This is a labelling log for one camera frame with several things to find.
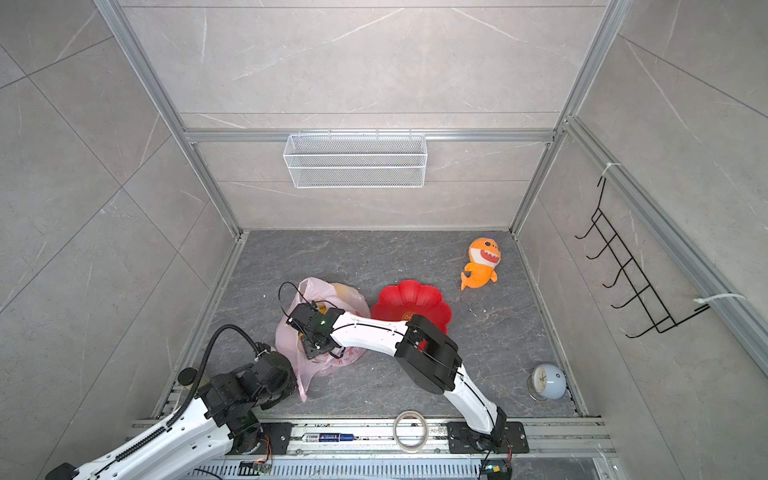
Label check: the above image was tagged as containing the pink plastic bag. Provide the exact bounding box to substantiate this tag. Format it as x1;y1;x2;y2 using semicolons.
274;277;372;403

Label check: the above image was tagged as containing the red flower-shaped plate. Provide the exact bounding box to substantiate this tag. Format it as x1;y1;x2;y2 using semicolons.
371;280;452;333

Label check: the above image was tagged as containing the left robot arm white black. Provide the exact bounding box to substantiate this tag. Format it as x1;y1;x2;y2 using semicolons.
46;350;296;479

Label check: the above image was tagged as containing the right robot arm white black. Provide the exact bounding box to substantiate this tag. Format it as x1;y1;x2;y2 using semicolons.
287;303;507;451

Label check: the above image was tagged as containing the blue marker pen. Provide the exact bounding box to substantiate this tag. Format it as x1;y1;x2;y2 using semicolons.
302;433;356;443

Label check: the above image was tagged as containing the small dark-lid jar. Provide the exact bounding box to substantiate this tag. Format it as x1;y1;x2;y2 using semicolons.
176;367;198;388

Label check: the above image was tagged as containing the clear tape roll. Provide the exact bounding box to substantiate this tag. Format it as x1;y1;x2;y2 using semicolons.
392;410;430;454

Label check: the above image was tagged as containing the orange shark plush toy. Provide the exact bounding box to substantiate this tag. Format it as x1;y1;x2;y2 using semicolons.
460;238;501;290

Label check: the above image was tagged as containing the white round alarm clock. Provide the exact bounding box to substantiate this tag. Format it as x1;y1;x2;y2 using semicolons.
527;364;567;401

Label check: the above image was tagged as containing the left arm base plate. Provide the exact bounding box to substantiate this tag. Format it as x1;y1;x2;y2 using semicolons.
234;422;293;458

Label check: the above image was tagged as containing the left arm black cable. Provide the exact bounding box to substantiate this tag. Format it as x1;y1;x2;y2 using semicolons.
167;323;265;427

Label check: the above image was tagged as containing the white wire mesh basket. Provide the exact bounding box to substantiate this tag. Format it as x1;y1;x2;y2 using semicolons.
283;133;428;189

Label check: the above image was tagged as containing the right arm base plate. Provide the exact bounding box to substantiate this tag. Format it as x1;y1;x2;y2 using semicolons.
446;422;530;455

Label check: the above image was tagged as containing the black wire hook rack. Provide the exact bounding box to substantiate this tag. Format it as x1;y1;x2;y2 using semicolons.
574;178;711;339

